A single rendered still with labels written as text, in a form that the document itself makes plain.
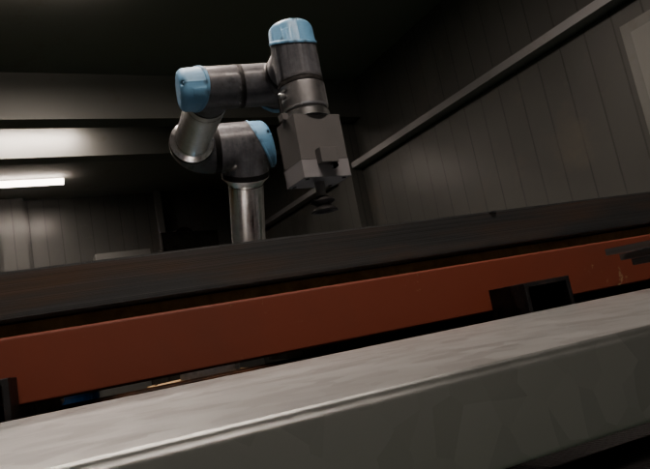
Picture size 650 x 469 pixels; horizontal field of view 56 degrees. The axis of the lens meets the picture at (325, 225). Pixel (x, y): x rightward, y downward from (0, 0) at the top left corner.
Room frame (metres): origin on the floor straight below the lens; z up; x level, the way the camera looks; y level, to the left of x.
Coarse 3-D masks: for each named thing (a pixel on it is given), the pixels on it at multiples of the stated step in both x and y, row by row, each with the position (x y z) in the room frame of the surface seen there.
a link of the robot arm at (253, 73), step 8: (240, 64) 1.00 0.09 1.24; (248, 64) 1.00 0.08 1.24; (256, 64) 1.01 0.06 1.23; (264, 64) 1.01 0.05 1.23; (248, 72) 0.99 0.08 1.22; (256, 72) 0.99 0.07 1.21; (264, 72) 1.00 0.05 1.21; (248, 80) 0.99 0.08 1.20; (256, 80) 0.99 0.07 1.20; (264, 80) 1.00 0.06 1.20; (248, 88) 0.99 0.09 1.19; (256, 88) 1.00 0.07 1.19; (264, 88) 1.00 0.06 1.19; (272, 88) 1.00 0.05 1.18; (248, 96) 1.00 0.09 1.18; (256, 96) 1.01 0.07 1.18; (264, 96) 1.01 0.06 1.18; (272, 96) 1.02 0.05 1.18; (248, 104) 1.02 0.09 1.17; (256, 104) 1.03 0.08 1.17; (264, 104) 1.03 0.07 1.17; (272, 104) 1.04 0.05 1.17
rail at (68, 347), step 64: (448, 256) 0.60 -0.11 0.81; (512, 256) 0.59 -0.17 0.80; (576, 256) 0.62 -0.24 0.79; (64, 320) 0.47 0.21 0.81; (128, 320) 0.45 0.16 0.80; (192, 320) 0.47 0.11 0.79; (256, 320) 0.49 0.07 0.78; (320, 320) 0.51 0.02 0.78; (384, 320) 0.53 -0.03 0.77; (448, 320) 0.56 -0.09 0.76; (64, 384) 0.44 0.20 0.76; (128, 384) 0.45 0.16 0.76
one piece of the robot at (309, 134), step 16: (288, 112) 0.92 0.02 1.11; (304, 112) 0.91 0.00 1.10; (320, 112) 0.92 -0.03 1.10; (288, 128) 0.92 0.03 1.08; (304, 128) 0.91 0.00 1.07; (320, 128) 0.93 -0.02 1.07; (336, 128) 0.94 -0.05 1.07; (288, 144) 0.93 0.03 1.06; (304, 144) 0.91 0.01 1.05; (320, 144) 0.92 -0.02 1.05; (336, 144) 0.94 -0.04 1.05; (288, 160) 0.94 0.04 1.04; (304, 160) 0.91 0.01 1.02; (320, 160) 0.91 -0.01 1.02; (336, 160) 0.92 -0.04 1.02; (288, 176) 0.95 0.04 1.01; (304, 176) 0.90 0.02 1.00; (320, 176) 0.92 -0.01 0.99; (336, 176) 0.93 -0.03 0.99; (320, 192) 0.94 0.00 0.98
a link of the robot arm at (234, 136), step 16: (224, 128) 1.35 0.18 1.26; (240, 128) 1.36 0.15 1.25; (256, 128) 1.37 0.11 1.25; (224, 144) 1.34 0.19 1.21; (240, 144) 1.36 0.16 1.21; (256, 144) 1.37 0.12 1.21; (272, 144) 1.38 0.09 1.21; (224, 160) 1.36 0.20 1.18; (240, 160) 1.37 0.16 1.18; (256, 160) 1.39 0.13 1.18; (272, 160) 1.41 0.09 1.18; (224, 176) 1.42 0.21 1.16; (240, 176) 1.40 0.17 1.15; (256, 176) 1.41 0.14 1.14; (240, 192) 1.43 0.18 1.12; (256, 192) 1.45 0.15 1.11; (240, 208) 1.46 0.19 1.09; (256, 208) 1.47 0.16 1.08; (240, 224) 1.48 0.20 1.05; (256, 224) 1.49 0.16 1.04; (240, 240) 1.50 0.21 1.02; (256, 240) 1.51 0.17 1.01
